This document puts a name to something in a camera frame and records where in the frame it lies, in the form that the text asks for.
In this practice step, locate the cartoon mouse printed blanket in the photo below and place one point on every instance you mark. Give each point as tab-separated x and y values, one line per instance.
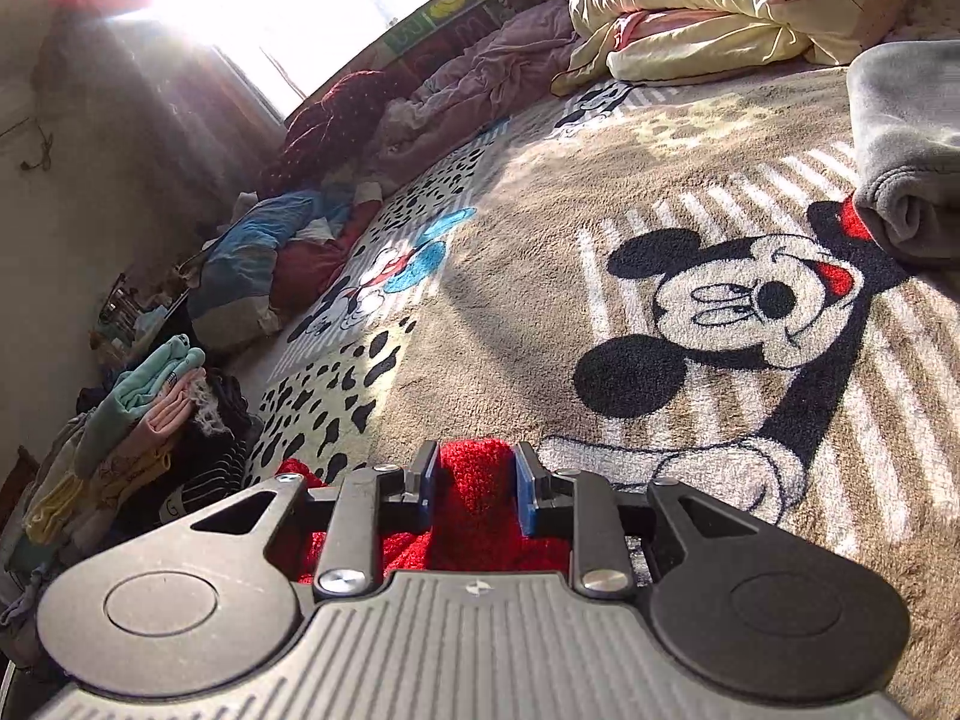
525	240

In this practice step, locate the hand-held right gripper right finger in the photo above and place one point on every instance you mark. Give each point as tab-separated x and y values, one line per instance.
526	491

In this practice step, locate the pile of folded clothes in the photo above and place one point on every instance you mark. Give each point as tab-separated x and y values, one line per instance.
142	420

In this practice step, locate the red knitted sweater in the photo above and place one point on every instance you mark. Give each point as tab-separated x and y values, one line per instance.
472	480

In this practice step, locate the grey folded fleece garment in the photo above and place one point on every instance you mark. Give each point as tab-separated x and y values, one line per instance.
911	142

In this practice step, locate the mauve crumpled bedsheet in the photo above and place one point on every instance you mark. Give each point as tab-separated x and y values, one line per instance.
495	60

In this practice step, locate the pink cloth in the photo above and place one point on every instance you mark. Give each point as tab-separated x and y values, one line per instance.
675	24

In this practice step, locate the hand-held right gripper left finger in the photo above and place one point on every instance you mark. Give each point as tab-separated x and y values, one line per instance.
427	487

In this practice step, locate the blue quilt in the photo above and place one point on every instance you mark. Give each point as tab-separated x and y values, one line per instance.
240	270

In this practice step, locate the dark red dotted cloth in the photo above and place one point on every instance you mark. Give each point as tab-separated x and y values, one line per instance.
330	116

